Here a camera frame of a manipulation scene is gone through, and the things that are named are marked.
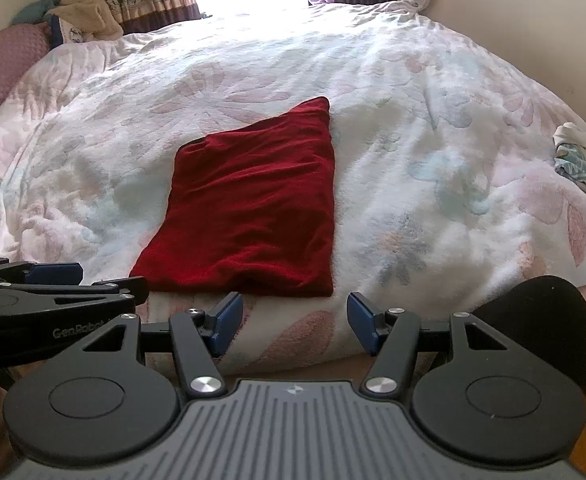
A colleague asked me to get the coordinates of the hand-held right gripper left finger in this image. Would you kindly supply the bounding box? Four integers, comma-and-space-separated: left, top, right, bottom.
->
78, 291, 244, 400

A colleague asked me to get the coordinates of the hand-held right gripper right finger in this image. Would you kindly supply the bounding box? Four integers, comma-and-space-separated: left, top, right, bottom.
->
348, 292, 508, 400

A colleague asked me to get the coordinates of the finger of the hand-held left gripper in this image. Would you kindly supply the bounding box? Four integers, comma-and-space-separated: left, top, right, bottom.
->
0, 276, 150, 313
0, 258, 83, 289

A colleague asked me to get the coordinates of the red zip-neck sweater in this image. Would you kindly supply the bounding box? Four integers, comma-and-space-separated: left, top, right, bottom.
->
129, 96, 336, 297

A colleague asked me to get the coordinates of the white floral blanket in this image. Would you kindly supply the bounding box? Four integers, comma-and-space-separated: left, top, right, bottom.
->
0, 0, 586, 376

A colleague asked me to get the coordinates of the black rounded object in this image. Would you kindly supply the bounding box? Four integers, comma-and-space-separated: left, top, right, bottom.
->
473, 275, 586, 396

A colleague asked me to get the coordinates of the pink textured cushion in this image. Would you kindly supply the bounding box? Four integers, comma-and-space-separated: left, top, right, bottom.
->
0, 22, 51, 123

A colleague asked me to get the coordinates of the navy-edged printed cushion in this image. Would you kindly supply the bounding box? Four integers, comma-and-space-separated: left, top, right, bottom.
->
48, 12, 86, 48

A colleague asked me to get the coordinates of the beige plush blanket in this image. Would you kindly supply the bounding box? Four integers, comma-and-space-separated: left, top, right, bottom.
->
53, 0, 124, 43

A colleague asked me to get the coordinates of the teal plush cloth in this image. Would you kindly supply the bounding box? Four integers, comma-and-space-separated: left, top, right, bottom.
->
10, 0, 86, 26

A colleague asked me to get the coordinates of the white printed garment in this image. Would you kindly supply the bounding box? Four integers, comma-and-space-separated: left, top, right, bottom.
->
553, 122, 586, 206

